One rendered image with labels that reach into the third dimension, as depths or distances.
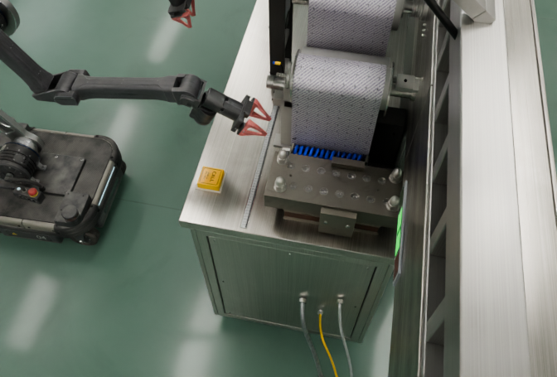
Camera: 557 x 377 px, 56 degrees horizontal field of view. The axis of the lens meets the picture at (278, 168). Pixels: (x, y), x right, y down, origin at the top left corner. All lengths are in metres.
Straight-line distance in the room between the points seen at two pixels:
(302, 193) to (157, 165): 1.50
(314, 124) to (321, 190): 0.19
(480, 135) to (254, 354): 1.71
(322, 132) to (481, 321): 0.93
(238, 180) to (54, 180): 1.20
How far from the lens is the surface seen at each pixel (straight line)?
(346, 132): 1.50
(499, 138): 0.87
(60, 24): 3.86
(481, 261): 0.74
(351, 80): 1.39
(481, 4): 1.04
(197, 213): 1.62
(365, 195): 1.50
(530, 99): 1.27
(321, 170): 1.53
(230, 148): 1.74
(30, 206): 2.63
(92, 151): 2.71
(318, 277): 1.76
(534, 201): 1.10
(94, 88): 1.60
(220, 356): 2.38
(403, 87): 1.41
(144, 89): 1.53
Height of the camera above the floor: 2.28
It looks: 55 degrees down
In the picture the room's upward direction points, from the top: straight up
